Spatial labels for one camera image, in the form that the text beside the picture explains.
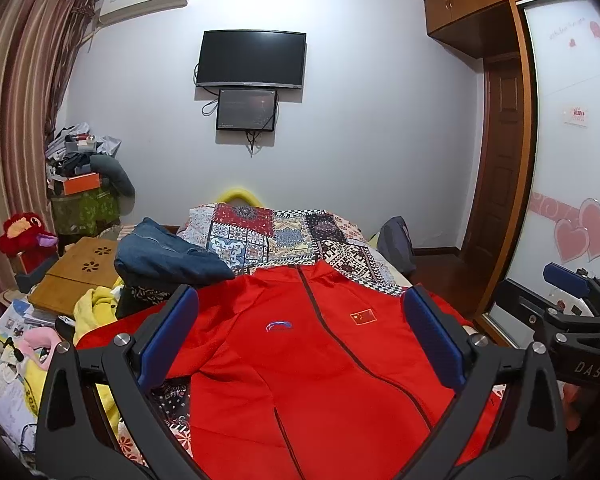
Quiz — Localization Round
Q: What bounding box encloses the red zip jacket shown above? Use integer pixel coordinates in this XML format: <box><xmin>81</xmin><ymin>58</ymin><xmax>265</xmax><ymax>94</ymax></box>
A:
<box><xmin>75</xmin><ymin>260</ymin><xmax>504</xmax><ymax>480</ymax></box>

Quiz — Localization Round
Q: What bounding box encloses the white heart wardrobe door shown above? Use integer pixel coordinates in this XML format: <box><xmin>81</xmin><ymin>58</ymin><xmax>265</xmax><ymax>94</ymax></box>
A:
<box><xmin>507</xmin><ymin>0</ymin><xmax>600</xmax><ymax>315</ymax></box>

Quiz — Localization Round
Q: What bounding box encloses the brown wooden door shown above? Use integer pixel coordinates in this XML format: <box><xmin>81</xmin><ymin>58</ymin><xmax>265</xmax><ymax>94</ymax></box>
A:
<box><xmin>463</xmin><ymin>54</ymin><xmax>524</xmax><ymax>283</ymax></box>

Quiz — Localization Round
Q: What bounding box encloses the pink plush toy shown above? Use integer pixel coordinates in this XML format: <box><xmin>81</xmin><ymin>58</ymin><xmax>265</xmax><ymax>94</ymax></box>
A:
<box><xmin>15</xmin><ymin>326</ymin><xmax>62</xmax><ymax>370</ymax></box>

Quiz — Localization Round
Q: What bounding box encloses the yellow garment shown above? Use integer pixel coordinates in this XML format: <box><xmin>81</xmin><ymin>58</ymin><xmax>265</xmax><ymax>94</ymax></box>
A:
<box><xmin>24</xmin><ymin>280</ymin><xmax>123</xmax><ymax>436</ymax></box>

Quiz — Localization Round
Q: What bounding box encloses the black patterned folded garment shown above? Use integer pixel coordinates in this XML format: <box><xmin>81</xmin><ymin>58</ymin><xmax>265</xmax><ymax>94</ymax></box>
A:
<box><xmin>116</xmin><ymin>280</ymin><xmax>178</xmax><ymax>318</ymax></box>

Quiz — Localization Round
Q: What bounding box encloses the grey blue bag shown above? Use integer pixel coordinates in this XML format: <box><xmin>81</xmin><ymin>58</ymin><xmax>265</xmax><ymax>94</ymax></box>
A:
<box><xmin>377</xmin><ymin>216</ymin><xmax>416</xmax><ymax>278</ymax></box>

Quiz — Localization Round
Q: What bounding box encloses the folded blue denim garment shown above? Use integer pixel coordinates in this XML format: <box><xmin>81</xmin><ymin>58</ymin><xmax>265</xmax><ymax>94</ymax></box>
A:
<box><xmin>114</xmin><ymin>217</ymin><xmax>235</xmax><ymax>288</ymax></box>

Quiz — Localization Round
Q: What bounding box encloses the red plush toy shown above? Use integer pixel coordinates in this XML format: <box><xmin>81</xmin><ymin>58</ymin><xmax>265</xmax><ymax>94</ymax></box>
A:
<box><xmin>0</xmin><ymin>212</ymin><xmax>58</xmax><ymax>273</ymax></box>

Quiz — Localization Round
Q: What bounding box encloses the green patterned cloth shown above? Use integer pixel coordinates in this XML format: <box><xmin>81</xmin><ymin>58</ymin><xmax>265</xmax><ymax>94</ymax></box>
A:
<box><xmin>50</xmin><ymin>188</ymin><xmax>120</xmax><ymax>236</ymax></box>

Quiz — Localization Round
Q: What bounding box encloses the orange box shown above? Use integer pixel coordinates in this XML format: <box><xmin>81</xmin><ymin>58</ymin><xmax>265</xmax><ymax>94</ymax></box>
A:
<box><xmin>62</xmin><ymin>172</ymin><xmax>102</xmax><ymax>196</ymax></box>

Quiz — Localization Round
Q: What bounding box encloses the patchwork patterned bedspread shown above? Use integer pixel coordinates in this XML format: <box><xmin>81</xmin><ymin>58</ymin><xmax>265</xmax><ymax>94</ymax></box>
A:
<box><xmin>152</xmin><ymin>203</ymin><xmax>411</xmax><ymax>457</ymax></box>

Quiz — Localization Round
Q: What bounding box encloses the grey pillow on pile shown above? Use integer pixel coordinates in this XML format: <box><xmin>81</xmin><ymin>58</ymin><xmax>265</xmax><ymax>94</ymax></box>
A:
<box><xmin>90</xmin><ymin>154</ymin><xmax>135</xmax><ymax>198</ymax></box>

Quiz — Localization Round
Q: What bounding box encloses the wooden overhead cabinet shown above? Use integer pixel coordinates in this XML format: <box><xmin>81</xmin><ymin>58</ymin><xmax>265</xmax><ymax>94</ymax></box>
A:
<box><xmin>425</xmin><ymin>0</ymin><xmax>519</xmax><ymax>58</ymax></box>

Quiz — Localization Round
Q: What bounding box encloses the striped brown curtain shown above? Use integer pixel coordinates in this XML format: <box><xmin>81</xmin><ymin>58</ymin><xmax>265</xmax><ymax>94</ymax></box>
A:
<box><xmin>0</xmin><ymin>0</ymin><xmax>97</xmax><ymax>316</ymax></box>

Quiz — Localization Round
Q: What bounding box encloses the yellow bed rail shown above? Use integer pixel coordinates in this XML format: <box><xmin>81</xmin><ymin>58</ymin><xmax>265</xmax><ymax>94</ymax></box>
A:
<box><xmin>215</xmin><ymin>188</ymin><xmax>263</xmax><ymax>207</ymax></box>

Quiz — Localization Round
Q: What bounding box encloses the small black wall monitor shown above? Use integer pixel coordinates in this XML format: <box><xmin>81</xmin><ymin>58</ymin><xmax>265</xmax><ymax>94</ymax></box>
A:
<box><xmin>216</xmin><ymin>89</ymin><xmax>277</xmax><ymax>132</ymax></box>

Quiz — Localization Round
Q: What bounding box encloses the black wall television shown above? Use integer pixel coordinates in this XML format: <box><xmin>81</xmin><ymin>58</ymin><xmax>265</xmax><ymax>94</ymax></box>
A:
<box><xmin>196</xmin><ymin>29</ymin><xmax>306</xmax><ymax>89</ymax></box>

